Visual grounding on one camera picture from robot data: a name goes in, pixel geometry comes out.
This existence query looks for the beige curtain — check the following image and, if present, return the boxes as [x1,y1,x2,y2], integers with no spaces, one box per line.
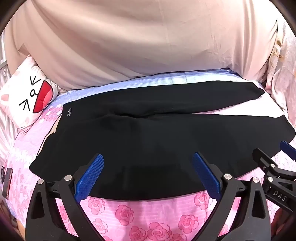
[4,0,278,91]

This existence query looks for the dark rectangular object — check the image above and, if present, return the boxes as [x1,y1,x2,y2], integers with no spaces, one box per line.
[0,165,13,200]

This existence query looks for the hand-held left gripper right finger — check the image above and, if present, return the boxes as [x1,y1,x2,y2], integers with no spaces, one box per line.
[193,152,270,241]

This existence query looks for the pink floral bed sheet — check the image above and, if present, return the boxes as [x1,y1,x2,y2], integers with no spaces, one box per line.
[5,70,296,241]

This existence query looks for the white cat face pillow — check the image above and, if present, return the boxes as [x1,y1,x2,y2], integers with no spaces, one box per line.
[0,55,61,133]

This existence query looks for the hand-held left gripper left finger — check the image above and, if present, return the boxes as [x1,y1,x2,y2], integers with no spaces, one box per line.
[26,153,105,241]

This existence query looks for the black pants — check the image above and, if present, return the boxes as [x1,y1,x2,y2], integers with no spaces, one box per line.
[29,81,295,201]

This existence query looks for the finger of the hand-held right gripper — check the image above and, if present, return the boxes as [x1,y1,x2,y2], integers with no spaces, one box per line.
[279,140,296,162]
[253,148,296,186]

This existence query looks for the pale floral quilt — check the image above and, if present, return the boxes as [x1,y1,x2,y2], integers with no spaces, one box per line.
[265,17,296,130]

